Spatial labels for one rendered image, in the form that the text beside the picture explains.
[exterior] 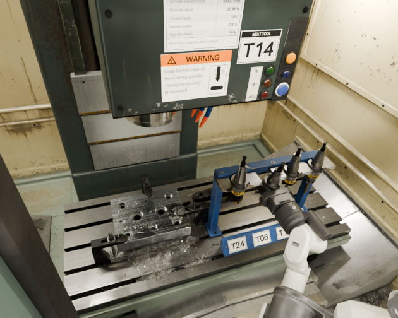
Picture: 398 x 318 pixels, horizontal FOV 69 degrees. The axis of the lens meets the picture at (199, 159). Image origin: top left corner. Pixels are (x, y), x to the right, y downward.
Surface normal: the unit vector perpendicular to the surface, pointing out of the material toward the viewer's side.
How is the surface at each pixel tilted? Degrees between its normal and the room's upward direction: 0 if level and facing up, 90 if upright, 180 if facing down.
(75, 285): 0
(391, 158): 90
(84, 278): 0
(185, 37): 90
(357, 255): 24
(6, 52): 90
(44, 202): 0
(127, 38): 90
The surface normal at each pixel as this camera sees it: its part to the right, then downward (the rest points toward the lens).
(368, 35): -0.94, 0.17
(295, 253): -0.72, -0.33
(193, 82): 0.33, 0.62
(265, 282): 0.18, -0.79
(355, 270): -0.33, -0.64
